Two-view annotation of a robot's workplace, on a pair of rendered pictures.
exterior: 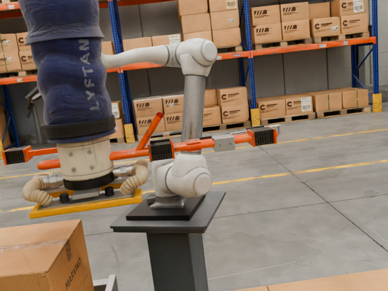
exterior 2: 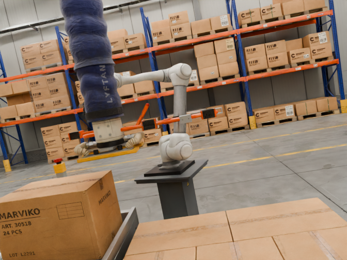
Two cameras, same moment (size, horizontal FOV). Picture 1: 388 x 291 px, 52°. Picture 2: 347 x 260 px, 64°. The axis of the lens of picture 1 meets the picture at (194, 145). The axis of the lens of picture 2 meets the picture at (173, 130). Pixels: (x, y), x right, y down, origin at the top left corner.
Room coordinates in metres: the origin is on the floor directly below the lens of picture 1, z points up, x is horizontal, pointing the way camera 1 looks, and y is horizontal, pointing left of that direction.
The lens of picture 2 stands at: (-0.30, -0.27, 1.34)
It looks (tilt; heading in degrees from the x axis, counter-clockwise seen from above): 6 degrees down; 9
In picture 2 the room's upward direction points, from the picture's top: 11 degrees counter-clockwise
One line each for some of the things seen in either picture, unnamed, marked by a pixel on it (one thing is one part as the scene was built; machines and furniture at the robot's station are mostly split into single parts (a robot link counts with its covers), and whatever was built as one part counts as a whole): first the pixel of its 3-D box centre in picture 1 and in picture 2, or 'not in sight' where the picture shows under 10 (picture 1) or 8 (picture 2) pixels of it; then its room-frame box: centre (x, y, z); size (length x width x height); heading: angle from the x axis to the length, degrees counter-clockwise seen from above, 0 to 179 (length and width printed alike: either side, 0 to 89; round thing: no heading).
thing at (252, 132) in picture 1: (261, 136); (208, 113); (1.35, -0.24, 1.22); 0.08 x 0.07 x 0.05; 96
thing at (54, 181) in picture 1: (89, 178); (111, 142); (1.30, 0.36, 1.15); 0.34 x 0.25 x 0.06; 96
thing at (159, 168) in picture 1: (168, 172); (169, 147); (2.03, 0.15, 0.94); 0.18 x 0.16 x 0.22; 35
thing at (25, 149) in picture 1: (18, 155); (76, 134); (1.53, 0.69, 1.22); 0.09 x 0.08 x 0.05; 6
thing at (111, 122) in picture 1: (80, 125); (105, 113); (1.30, 0.36, 1.33); 0.23 x 0.23 x 0.04
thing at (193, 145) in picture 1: (145, 145); (143, 124); (1.44, 0.18, 1.22); 0.93 x 0.30 x 0.04; 96
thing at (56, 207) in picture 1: (87, 198); (108, 151); (1.21, 0.35, 1.11); 0.34 x 0.10 x 0.05; 96
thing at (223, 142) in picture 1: (223, 142); (185, 118); (1.35, -0.10, 1.21); 0.07 x 0.07 x 0.04; 6
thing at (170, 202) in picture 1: (167, 197); (169, 163); (2.04, 0.18, 0.80); 0.22 x 0.18 x 0.06; 77
